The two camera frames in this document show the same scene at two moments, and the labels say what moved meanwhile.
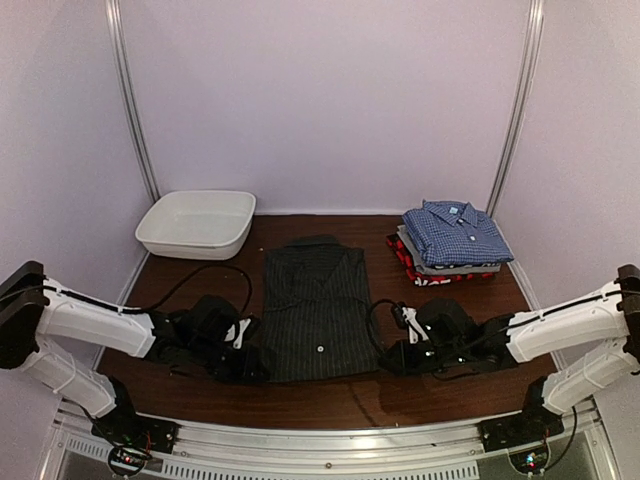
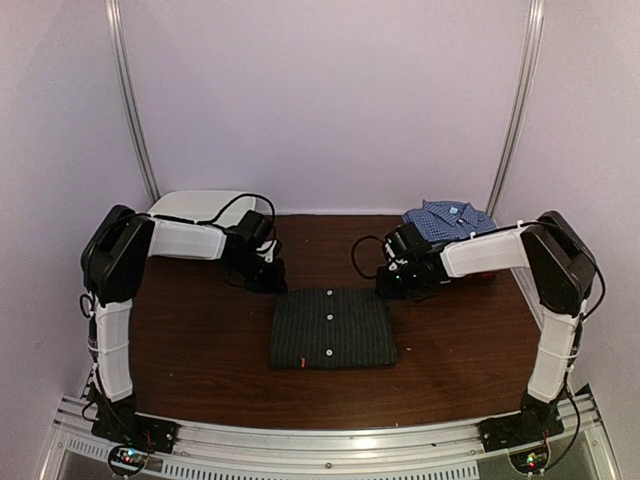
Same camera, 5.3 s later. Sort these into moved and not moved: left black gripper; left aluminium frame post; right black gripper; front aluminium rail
Moved: left black gripper; right black gripper
Not moved: front aluminium rail; left aluminium frame post
